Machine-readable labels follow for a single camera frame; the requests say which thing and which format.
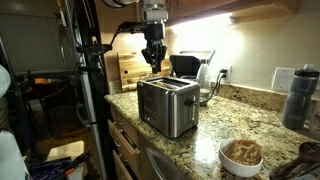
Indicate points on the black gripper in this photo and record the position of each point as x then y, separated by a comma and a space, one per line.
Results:
155, 35

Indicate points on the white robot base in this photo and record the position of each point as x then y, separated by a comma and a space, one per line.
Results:
11, 160

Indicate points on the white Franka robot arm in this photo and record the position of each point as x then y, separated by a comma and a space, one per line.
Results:
153, 11

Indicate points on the stainless steel two-slot toaster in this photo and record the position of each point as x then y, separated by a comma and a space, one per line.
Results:
166, 113

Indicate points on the wooden cutting board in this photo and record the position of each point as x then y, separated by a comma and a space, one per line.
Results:
133, 70

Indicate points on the black coffee maker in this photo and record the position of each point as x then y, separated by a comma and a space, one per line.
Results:
183, 66

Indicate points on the wooden upper cabinet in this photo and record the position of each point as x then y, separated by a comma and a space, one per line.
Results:
200, 8

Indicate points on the under cabinet light strip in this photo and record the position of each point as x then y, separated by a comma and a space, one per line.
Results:
213, 20

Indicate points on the silver metal pole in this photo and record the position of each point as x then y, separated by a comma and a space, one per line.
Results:
86, 100

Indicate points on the wooden drawer cabinet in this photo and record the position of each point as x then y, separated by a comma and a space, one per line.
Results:
126, 143

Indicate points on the dark side table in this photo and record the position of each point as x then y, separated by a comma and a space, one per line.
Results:
53, 74

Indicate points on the stainless steel dishwasher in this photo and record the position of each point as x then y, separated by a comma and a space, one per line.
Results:
173, 170

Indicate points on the small orange object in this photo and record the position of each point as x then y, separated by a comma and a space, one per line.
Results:
41, 81

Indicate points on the white ceramic bowl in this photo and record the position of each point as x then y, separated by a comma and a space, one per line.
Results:
236, 170

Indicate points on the black tool bundle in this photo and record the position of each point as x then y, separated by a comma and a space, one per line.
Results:
56, 170

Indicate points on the grey sports water bottle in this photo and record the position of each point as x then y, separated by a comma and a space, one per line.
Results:
298, 106

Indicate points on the brown wooden spoon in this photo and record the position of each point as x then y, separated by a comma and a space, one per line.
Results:
310, 151

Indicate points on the metal kitchen utensil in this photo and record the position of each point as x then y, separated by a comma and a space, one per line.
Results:
306, 171

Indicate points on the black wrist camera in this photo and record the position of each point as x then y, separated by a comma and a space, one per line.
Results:
131, 26

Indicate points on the black camera stand pole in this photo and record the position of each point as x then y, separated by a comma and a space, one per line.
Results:
101, 110

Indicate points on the white wall power outlet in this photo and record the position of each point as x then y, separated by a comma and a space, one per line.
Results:
229, 80

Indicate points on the white wall switch plate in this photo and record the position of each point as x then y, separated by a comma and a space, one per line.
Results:
282, 79

